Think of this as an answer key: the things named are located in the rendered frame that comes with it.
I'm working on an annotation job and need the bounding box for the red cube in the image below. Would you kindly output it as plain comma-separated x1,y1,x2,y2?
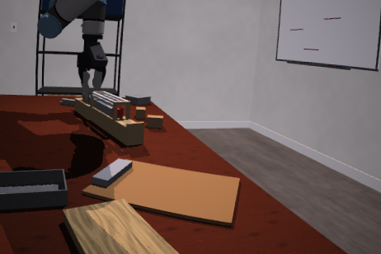
117,107,124,118

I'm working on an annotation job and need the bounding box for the small brown block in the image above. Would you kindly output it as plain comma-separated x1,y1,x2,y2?
147,115,163,129
136,106,146,119

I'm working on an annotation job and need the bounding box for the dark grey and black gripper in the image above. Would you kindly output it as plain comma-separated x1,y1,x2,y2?
77,34,106,101

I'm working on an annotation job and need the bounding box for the light brown wooden board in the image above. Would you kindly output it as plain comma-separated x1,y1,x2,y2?
63,199,179,254

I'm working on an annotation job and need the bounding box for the tan flat board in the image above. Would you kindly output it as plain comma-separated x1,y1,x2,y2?
82,158,240,227

